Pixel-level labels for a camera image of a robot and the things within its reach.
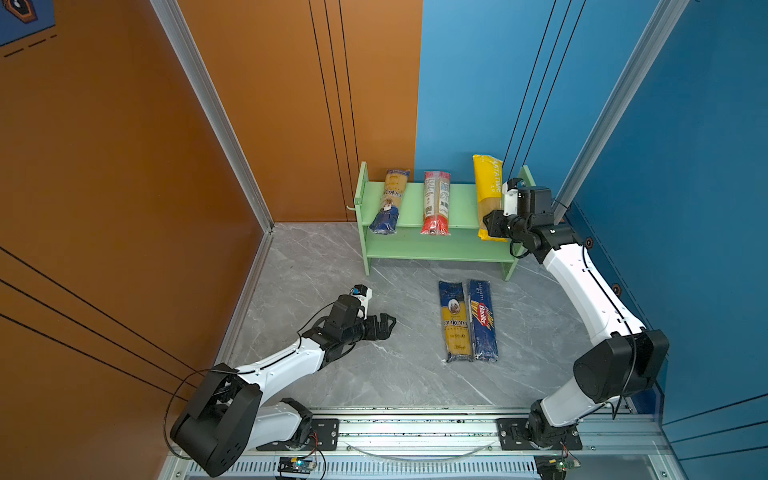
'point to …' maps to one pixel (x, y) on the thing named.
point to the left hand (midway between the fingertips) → (384, 318)
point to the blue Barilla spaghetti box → (483, 321)
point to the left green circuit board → (295, 465)
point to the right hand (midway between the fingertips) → (489, 217)
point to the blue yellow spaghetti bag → (386, 220)
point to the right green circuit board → (554, 467)
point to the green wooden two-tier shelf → (409, 244)
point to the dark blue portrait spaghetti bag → (456, 318)
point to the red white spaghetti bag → (436, 203)
